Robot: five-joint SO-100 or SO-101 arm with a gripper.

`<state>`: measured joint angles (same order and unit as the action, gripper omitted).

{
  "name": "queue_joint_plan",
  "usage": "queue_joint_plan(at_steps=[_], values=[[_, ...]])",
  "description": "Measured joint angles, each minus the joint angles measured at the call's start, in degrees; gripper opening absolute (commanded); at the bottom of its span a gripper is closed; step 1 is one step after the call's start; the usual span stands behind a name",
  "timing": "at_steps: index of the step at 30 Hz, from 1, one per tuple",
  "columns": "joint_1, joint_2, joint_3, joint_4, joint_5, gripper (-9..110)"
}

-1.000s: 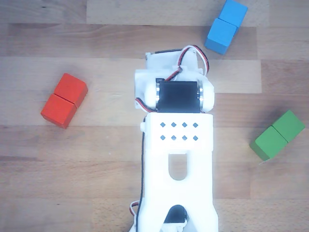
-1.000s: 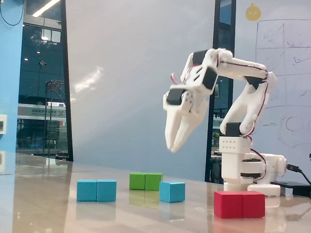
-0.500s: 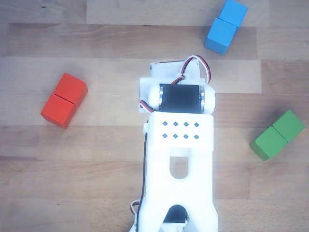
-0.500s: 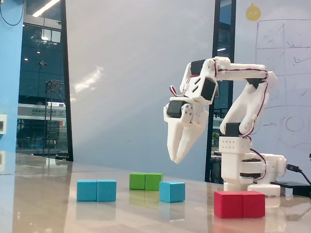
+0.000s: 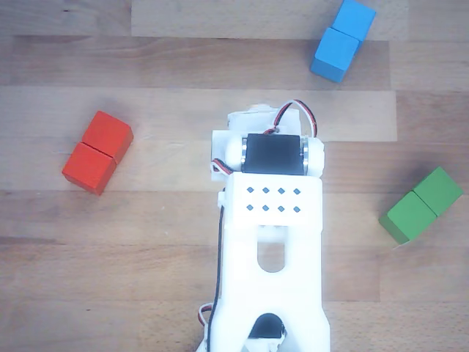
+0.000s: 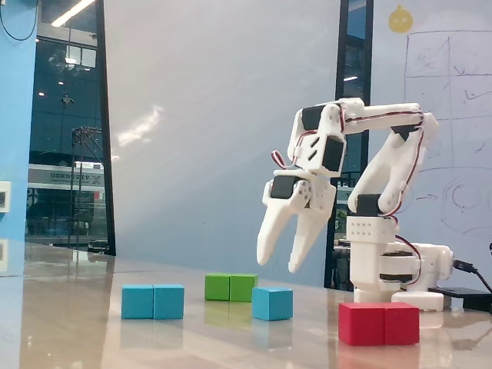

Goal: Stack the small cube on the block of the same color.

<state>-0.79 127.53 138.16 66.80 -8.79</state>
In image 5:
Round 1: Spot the long red block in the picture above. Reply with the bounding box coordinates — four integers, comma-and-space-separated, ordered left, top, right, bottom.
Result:
62, 110, 134, 197

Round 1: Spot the long blue block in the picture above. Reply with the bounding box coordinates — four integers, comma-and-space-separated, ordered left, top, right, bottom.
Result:
310, 0, 377, 84

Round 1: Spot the long green block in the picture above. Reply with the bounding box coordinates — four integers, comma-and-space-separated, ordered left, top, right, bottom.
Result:
378, 166, 464, 246

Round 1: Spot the red white elbow cable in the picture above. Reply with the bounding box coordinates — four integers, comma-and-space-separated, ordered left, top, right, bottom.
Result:
210, 158, 232, 175

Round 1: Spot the long black arm cable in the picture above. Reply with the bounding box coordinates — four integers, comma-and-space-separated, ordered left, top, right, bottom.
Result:
213, 204, 226, 333

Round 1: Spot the red white black wrist cable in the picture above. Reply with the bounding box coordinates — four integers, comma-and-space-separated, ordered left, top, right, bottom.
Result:
262, 99, 319, 139

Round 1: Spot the red white shoulder cable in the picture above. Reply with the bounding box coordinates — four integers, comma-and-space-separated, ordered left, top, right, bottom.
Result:
197, 301, 215, 328

